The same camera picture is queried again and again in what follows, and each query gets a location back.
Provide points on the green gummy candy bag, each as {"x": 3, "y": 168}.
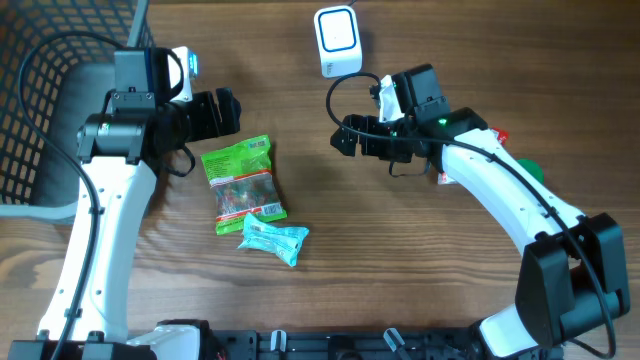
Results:
{"x": 241, "y": 179}

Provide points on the teal snack wrapper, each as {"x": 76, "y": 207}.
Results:
{"x": 284, "y": 242}

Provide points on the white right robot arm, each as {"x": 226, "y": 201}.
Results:
{"x": 573, "y": 276}

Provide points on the small red white packet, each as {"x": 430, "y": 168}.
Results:
{"x": 445, "y": 179}

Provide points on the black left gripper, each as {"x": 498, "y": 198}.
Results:
{"x": 207, "y": 116}

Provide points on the white barcode scanner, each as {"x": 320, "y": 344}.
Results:
{"x": 338, "y": 41}

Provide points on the red snack stick packet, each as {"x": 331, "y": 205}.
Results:
{"x": 500, "y": 135}

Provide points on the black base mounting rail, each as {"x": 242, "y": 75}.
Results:
{"x": 449, "y": 343}

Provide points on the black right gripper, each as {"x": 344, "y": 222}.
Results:
{"x": 373, "y": 138}

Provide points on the green lid jar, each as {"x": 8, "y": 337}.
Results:
{"x": 533, "y": 169}

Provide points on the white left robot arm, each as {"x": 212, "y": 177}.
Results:
{"x": 120, "y": 154}

